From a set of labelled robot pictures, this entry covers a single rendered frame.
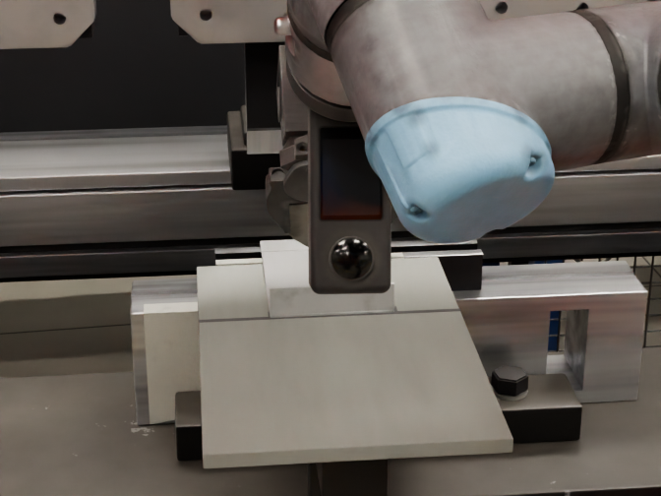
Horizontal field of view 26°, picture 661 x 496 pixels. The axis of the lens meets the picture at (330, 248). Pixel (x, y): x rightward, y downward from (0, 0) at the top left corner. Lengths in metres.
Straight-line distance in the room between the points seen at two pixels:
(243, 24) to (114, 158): 0.39
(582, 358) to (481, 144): 0.53
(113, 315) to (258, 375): 2.39
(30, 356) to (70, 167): 1.85
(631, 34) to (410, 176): 0.13
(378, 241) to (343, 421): 0.11
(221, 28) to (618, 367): 0.41
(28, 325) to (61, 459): 2.21
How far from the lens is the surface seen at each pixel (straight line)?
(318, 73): 0.76
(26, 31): 0.98
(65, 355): 3.13
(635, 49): 0.68
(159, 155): 1.33
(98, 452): 1.08
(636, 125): 0.69
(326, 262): 0.81
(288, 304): 0.97
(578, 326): 1.14
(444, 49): 0.64
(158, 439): 1.09
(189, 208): 1.30
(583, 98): 0.66
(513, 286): 1.10
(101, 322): 3.26
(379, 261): 0.81
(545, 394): 1.09
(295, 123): 0.84
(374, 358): 0.92
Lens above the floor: 1.43
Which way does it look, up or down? 23 degrees down
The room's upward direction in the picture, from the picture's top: straight up
